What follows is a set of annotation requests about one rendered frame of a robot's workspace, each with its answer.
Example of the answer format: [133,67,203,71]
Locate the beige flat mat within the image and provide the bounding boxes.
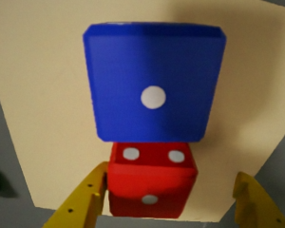
[0,0,285,222]

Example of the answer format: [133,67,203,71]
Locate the red die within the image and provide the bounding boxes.
[107,142,199,219]

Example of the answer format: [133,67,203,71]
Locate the blue die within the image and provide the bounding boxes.
[82,22,227,143]

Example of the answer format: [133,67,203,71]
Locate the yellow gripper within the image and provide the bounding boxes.
[42,161,285,228]

